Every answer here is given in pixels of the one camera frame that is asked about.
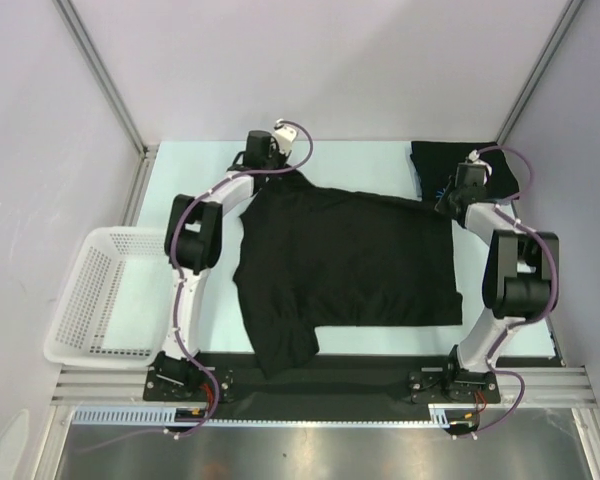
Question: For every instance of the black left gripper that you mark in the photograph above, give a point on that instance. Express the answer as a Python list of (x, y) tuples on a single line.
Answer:
[(274, 147)]

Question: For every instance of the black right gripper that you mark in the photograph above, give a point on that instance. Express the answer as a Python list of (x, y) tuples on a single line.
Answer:
[(447, 203)]

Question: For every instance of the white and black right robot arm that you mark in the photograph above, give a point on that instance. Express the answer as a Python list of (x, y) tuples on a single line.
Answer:
[(520, 282)]

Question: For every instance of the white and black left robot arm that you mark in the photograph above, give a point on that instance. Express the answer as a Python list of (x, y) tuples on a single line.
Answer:
[(193, 245)]

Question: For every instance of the white plastic basket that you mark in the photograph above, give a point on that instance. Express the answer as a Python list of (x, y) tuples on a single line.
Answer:
[(116, 305)]

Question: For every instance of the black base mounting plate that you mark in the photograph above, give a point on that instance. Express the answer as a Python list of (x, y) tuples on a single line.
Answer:
[(390, 366)]

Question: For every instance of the right vertical aluminium post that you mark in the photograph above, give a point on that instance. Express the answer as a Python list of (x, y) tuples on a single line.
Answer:
[(557, 35)]

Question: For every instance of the vertical aluminium post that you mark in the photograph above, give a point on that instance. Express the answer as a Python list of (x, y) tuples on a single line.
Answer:
[(557, 35), (78, 30)]

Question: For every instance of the aluminium frame rail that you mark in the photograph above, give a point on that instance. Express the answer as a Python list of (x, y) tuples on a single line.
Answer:
[(533, 387)]

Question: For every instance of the left vertical aluminium post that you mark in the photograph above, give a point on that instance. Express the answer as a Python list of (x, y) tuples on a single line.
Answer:
[(78, 30)]

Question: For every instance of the white slotted cable duct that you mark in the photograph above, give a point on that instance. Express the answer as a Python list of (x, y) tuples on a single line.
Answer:
[(181, 417)]

